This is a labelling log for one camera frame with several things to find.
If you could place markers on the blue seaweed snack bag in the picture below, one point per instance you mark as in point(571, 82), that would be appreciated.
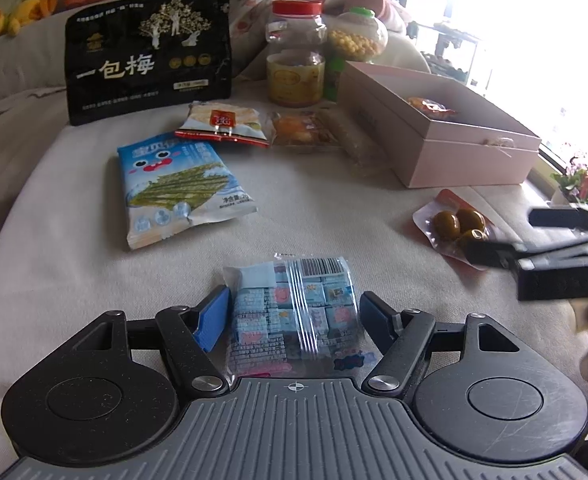
point(173, 190)

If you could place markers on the green-lid clear plastic jar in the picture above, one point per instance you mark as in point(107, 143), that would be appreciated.
point(356, 40)

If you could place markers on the beige sofa backrest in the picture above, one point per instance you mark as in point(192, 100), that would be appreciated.
point(13, 65)

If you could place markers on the clear packet of brown balls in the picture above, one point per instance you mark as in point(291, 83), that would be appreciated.
point(449, 222)

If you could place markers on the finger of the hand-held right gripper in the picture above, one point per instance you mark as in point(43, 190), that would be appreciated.
point(564, 216)
point(484, 254)

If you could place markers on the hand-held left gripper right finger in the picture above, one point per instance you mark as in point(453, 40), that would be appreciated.
point(376, 320)

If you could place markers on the metal drying rack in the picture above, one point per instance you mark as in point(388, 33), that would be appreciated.
point(449, 50)

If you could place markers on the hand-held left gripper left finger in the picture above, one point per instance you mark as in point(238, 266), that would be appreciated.
point(211, 320)

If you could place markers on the red-lid clear plastic jar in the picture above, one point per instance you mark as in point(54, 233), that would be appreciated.
point(294, 60)

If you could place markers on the white rice cracker packet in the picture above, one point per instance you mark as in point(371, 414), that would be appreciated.
point(223, 122)

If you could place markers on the small cake packet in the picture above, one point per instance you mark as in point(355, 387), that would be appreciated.
point(299, 130)

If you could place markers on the potted pink flowers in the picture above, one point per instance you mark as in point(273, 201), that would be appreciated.
point(579, 180)

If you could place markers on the black plum bag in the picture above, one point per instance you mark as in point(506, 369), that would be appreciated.
point(143, 60)

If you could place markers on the orange-red egg snack packet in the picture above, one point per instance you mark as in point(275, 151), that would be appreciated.
point(431, 108)

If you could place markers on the floral blanket pile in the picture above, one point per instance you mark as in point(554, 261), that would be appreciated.
point(374, 2)

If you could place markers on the clear candy packet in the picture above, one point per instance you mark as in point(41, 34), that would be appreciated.
point(294, 310)

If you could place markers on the pink cardboard box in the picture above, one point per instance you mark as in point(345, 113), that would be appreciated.
point(454, 160)

